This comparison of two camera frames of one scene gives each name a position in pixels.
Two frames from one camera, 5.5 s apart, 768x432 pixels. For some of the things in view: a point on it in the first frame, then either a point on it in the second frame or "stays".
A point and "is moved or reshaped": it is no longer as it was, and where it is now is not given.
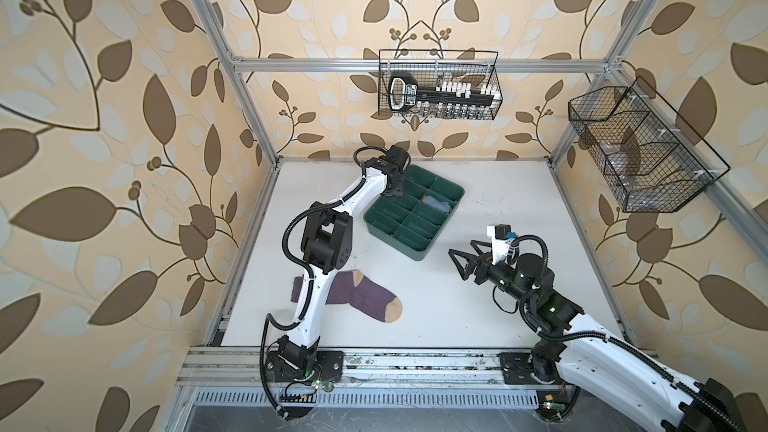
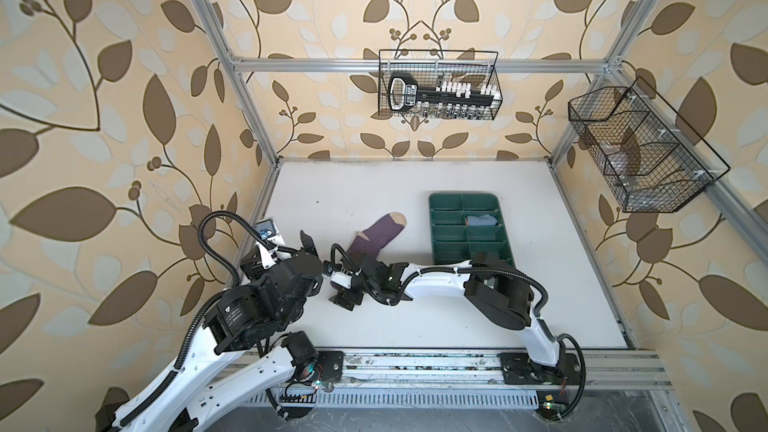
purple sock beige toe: (353, 290) is moved or reshaped
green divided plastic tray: (414, 220) -> (465, 224)
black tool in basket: (403, 93) stays
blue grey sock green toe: (444, 207) -> (481, 220)
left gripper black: (399, 188) -> (255, 269)
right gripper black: (485, 262) -> (345, 298)
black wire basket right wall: (649, 157) stays
